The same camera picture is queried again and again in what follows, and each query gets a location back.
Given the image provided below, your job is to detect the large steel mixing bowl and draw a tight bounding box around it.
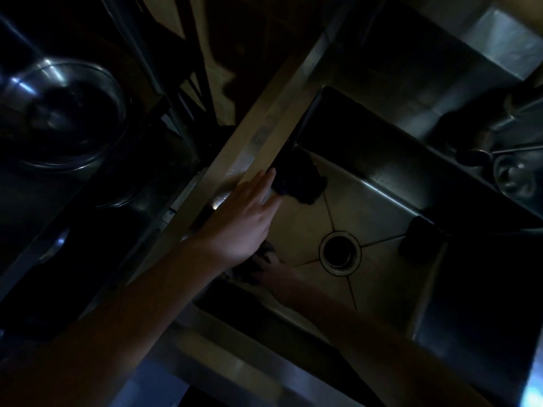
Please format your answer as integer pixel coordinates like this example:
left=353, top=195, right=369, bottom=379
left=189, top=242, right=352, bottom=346
left=6, top=58, right=129, bottom=173

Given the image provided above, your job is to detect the person's left hand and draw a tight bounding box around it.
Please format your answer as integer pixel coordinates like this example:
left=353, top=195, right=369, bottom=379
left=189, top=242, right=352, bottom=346
left=188, top=168, right=283, bottom=271

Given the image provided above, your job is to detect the steel ladle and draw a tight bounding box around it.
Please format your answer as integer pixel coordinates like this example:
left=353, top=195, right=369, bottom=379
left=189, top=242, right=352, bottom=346
left=455, top=144, right=543, bottom=166

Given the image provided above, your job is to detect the black block in sink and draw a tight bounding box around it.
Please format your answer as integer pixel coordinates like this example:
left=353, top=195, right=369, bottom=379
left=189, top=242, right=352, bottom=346
left=398, top=216, right=435, bottom=264

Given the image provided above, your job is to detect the stainless steel sink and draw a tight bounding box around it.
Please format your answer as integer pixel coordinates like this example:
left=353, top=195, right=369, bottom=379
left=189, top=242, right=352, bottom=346
left=193, top=82, right=543, bottom=348

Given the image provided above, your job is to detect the person's left forearm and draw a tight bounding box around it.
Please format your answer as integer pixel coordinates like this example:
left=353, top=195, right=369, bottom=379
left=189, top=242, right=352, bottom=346
left=0, top=238, right=230, bottom=407

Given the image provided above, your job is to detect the round steel sink drain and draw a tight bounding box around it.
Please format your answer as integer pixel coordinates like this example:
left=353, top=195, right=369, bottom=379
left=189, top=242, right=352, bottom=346
left=318, top=231, right=361, bottom=275

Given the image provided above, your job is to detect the dark scrubbing cloth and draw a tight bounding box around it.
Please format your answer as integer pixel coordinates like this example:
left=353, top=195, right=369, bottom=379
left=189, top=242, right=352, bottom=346
left=271, top=146, right=330, bottom=206

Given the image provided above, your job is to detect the person's right hand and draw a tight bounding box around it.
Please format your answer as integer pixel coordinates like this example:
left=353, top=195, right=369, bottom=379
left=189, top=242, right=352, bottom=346
left=249, top=255, right=308, bottom=305

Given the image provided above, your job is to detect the small steel cup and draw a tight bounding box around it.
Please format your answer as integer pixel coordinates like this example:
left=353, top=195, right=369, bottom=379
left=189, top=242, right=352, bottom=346
left=492, top=154, right=540, bottom=199

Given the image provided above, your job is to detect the dark metal rack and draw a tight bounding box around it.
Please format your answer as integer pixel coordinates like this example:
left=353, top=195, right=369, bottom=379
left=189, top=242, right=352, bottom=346
left=100, top=0, right=238, bottom=136

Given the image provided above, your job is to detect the person's right forearm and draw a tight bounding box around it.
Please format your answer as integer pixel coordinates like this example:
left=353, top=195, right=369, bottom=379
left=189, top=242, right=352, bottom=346
left=276, top=279, right=482, bottom=407

